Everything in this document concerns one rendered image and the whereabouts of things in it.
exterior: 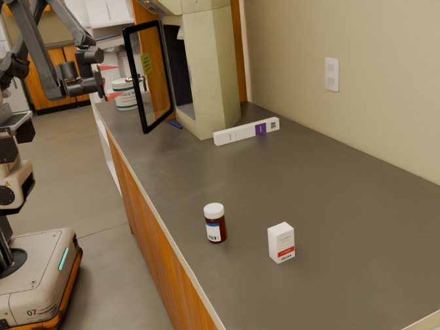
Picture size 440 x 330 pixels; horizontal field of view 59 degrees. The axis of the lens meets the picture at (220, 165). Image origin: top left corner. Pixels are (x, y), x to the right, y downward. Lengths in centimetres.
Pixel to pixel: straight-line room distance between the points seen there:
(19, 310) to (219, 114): 131
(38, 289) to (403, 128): 171
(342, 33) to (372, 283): 85
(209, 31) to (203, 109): 29
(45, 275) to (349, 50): 172
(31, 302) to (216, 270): 139
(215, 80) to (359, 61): 52
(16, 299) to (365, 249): 166
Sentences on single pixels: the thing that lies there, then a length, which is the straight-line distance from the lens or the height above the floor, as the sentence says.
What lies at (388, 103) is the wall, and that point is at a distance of 128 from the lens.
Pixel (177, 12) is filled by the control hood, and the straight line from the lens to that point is 143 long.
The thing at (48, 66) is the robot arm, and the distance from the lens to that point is 160.
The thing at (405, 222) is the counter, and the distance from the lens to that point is 101.
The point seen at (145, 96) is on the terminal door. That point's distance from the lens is 155.
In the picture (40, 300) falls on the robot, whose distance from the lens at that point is 210.
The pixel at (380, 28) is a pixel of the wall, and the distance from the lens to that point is 127.
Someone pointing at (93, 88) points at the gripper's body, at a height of 119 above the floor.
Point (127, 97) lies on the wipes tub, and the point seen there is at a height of 101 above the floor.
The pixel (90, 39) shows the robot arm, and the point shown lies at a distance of 185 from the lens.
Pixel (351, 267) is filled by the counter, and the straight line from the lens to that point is 85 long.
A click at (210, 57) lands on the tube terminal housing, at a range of 149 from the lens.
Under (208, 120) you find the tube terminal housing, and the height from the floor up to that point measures 101.
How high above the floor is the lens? 148
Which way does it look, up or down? 25 degrees down
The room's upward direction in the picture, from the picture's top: 7 degrees counter-clockwise
